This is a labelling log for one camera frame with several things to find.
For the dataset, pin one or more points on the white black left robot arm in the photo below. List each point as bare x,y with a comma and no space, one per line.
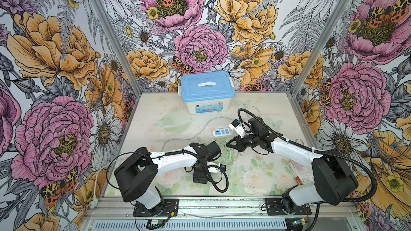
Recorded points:
136,173

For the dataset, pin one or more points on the white blue power strip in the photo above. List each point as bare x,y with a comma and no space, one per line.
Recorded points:
222,132

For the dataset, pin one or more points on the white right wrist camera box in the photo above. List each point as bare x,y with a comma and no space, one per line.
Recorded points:
240,127

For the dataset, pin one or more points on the red white small packet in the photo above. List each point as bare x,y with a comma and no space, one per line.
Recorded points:
301,173

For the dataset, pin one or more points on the aluminium corner frame post right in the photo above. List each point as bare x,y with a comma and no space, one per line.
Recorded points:
332,22

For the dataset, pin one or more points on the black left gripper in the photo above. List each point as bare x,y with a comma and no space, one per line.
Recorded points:
200,175

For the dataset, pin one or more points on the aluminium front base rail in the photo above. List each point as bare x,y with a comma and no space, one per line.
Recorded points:
222,213

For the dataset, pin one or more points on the white blue-lid storage box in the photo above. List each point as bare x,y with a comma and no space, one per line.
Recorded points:
206,92

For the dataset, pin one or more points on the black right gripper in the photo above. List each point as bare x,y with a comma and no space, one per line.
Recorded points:
240,144

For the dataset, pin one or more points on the aluminium corner frame post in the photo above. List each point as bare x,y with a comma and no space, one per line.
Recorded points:
105,21
332,22

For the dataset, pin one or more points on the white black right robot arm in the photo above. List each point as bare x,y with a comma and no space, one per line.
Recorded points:
333,180

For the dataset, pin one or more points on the aluminium corner frame post left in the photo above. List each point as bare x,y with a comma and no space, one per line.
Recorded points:
105,21

